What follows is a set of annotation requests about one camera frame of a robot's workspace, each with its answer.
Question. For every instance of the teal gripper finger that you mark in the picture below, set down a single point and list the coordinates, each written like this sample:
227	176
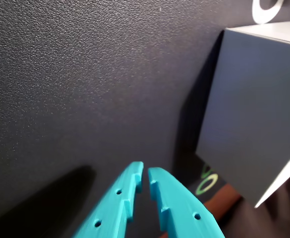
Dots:
115	203
182	208

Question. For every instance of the black mat with white letters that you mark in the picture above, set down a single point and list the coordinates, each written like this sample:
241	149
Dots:
85	74

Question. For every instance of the white open cardboard box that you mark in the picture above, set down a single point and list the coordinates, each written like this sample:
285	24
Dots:
246	99

